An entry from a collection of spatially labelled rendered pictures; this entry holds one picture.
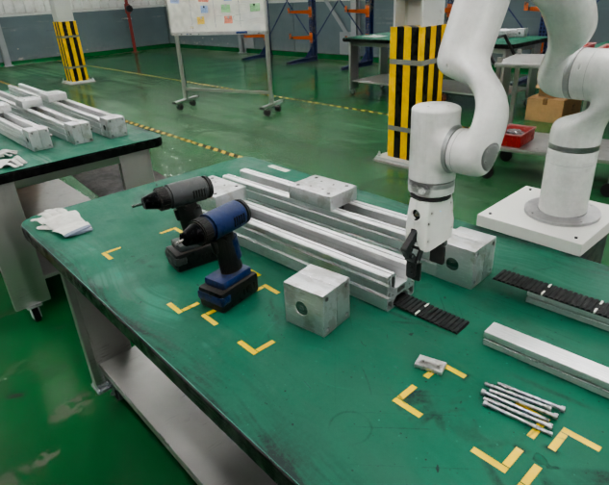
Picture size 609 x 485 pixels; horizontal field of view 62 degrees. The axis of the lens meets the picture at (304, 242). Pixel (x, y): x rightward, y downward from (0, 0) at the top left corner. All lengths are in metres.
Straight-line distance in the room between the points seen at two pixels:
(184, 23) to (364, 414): 6.71
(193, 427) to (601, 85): 1.42
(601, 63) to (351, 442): 1.00
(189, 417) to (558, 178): 1.27
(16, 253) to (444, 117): 2.15
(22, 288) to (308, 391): 2.01
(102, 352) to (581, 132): 1.67
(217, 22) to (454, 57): 6.12
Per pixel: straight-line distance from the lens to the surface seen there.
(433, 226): 0.97
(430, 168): 0.92
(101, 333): 1.98
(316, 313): 1.00
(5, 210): 2.60
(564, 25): 1.27
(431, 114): 0.90
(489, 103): 0.88
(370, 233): 1.30
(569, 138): 1.44
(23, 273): 2.71
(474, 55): 0.93
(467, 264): 1.17
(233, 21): 6.82
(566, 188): 1.47
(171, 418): 1.73
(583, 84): 1.40
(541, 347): 1.01
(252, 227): 1.32
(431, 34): 4.36
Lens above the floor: 1.40
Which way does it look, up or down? 26 degrees down
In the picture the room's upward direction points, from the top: 3 degrees counter-clockwise
